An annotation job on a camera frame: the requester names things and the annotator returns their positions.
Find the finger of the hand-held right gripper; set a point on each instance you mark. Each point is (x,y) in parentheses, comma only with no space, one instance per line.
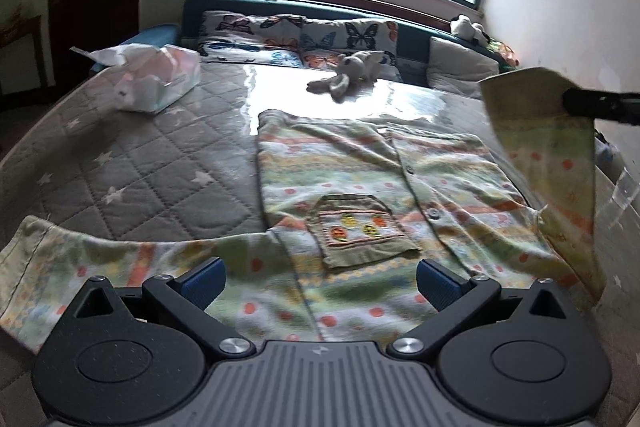
(595,104)

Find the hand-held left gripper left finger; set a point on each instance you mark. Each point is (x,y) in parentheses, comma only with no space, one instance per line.
(202,283)

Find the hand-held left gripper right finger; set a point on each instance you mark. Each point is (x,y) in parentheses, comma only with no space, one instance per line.
(439,285)

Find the patterned pajama shirt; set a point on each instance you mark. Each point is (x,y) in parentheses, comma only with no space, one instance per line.
(350,167)

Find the clear plastic box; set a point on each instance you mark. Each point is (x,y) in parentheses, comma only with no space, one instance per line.
(617,172)

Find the colourful soft toy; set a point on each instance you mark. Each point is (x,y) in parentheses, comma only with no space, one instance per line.
(505,52)

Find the grey quilted star bed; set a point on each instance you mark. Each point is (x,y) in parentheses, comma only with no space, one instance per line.
(150,167)

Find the plain grey pillow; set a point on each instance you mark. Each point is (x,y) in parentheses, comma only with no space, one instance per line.
(457,67)

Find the white plush toy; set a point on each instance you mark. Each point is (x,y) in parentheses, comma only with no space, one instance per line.
(465,27)

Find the soft tissue pack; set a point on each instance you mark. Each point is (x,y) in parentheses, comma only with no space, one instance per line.
(165,77)

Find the grey plush bunny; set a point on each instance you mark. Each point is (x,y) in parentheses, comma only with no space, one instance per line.
(350,69)

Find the butterfly print pillow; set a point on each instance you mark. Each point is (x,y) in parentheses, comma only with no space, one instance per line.
(360,38)
(240,32)

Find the dark wooden chair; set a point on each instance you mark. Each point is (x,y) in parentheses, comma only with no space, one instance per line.
(22,42)

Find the blue padded bed rail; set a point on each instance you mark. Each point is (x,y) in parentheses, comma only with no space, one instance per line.
(155,36)

